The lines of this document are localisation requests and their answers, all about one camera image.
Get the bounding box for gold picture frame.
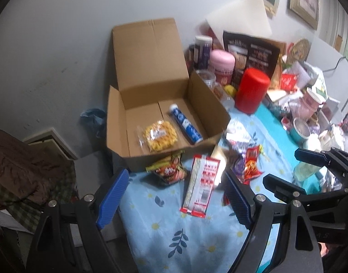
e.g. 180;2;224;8
287;0;321;30

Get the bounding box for blue plastic bag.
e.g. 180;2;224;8
80;109;107;137

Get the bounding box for white board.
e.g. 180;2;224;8
205;0;273;44

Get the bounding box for red snack packet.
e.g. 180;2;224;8
239;144;264;184

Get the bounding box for purple snack packet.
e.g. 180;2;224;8
229;156;247;177

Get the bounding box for dark spicy snack packet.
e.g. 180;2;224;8
146;152;190;187

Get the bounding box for white printed snack packet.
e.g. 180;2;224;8
225;119;258;151

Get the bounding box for pink cups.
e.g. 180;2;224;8
302;88;325;117

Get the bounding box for red white striped packet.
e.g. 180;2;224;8
180;154;221;219

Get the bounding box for leaning wooden frames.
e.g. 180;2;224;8
22;127;78;161

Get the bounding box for brown cardboard box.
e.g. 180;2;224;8
106;18;231;172

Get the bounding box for small red packet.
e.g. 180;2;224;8
281;74;298;90

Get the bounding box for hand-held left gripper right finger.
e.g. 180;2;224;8
222;169;324;273

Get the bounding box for gold box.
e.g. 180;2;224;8
212;146;231;188

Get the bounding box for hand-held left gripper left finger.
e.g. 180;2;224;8
26;167;139;273

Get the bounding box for yellow noodle snack packet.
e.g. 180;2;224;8
137;121;182;152

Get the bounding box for brown cloth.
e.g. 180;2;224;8
0;127;75;205

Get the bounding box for blue floral blanket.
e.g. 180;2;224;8
117;102;334;273

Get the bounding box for blue white tube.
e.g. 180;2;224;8
169;104;203;144

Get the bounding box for teal bowl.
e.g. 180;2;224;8
289;117;311;143

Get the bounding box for pale green translucent box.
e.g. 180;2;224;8
294;162;325;188

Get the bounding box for round woven plate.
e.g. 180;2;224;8
286;38;310;66

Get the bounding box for dark brown printed bag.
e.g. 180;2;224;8
222;30;281;87

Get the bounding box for red canister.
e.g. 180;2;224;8
235;68;271;115

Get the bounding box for clear plastic jar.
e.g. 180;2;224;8
195;70;217;91

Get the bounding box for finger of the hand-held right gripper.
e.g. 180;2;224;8
262;173;314;205
294;147;348;177

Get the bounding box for pink lid jar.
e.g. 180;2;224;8
210;49;236;87

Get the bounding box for clear plastic bottle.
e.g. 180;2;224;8
214;82;235;110

